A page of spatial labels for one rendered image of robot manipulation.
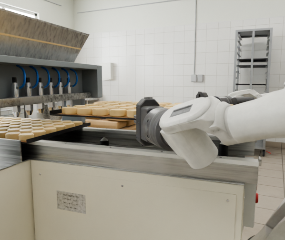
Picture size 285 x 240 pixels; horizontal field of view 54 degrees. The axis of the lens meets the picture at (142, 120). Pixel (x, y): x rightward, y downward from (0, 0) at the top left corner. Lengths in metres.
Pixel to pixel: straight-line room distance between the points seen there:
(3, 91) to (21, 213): 0.41
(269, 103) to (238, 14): 4.76
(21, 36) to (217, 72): 4.32
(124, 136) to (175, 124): 0.68
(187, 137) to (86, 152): 0.46
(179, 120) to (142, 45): 5.15
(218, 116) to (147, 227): 0.51
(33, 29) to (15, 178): 0.52
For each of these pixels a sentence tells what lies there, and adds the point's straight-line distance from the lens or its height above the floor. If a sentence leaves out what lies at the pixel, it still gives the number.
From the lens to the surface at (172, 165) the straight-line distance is 0.80.
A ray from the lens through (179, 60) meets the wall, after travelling 5.30.
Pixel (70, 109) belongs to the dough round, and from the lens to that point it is 0.89.
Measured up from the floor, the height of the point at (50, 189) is 0.74.
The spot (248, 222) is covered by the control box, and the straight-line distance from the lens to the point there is 0.87.
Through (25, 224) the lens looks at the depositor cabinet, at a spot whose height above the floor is 0.62.
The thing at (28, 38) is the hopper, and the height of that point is 1.25.
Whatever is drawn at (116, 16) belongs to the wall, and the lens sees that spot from 5.99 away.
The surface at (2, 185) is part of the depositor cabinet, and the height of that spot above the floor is 0.79.
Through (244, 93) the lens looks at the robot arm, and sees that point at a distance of 1.26.
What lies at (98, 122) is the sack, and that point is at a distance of 4.90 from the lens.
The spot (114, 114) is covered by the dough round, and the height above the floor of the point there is 1.01.
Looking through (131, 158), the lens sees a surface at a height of 0.88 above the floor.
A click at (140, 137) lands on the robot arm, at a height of 0.96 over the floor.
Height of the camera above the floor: 1.10
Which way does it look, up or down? 8 degrees down
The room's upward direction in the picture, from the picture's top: straight up
